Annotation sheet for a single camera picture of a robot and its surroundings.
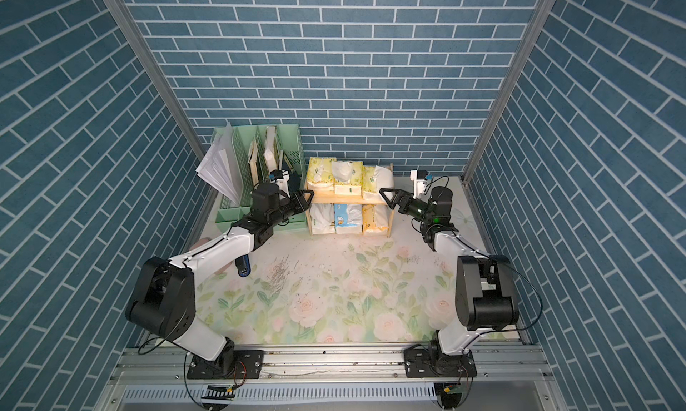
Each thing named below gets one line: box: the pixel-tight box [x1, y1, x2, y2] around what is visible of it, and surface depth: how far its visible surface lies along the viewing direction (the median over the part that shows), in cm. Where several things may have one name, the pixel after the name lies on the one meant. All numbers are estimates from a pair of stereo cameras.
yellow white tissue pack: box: [331, 160, 364, 196], surface depth 88 cm
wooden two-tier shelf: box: [305, 163, 395, 239], surface depth 88 cm
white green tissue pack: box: [309, 202, 336, 235], surface depth 99 cm
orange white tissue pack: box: [361, 204, 389, 235], surface depth 99 cm
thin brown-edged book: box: [247, 139, 260, 190], surface depth 101 cm
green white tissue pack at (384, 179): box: [374, 165, 394, 202], surface depth 89 cm
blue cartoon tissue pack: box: [334, 203, 363, 235], surface depth 100 cm
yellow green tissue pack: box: [306, 156, 337, 192], surface depth 89 cm
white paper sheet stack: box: [195, 123, 245, 203], surface depth 94 cm
